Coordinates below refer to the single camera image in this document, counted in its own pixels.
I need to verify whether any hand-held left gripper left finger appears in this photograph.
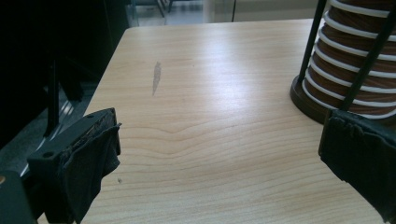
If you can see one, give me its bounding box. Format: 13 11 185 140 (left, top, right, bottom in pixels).
27 107 122 224

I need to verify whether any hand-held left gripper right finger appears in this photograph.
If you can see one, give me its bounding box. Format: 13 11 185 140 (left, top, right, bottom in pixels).
318 108 396 224

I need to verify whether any stack of brown paper cups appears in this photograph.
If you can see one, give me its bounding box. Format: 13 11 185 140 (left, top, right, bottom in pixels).
301 0 396 121

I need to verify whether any black stand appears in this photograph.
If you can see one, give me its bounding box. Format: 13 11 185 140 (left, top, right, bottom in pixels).
43 59 62 138

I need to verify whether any black cabinet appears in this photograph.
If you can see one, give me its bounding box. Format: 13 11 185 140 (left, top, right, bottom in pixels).
78 0 131 82

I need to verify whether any light wooden furniture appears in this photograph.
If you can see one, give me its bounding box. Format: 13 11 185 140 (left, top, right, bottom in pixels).
202 0 319 23

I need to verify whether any metal floor rail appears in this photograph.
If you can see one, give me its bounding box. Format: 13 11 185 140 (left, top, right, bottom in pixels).
18 98 78 178

